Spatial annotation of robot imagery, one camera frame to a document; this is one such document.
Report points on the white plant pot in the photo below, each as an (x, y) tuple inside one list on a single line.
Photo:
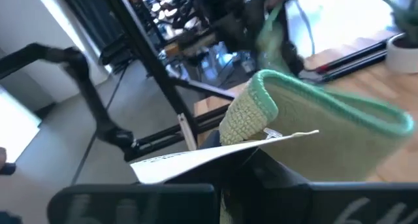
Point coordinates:
[(401, 59)]

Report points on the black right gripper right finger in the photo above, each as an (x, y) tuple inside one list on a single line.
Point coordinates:
[(326, 204)]

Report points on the black curved support tube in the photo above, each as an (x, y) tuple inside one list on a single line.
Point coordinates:
[(88, 93)]

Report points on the black aluminium table frame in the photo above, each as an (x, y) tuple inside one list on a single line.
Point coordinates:
[(147, 54)]

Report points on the sage green teal-edged towel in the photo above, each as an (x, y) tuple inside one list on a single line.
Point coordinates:
[(326, 145)]

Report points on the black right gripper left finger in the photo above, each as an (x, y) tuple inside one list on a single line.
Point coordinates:
[(130, 204)]

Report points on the green snake plant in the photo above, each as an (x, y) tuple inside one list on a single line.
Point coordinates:
[(408, 21)]

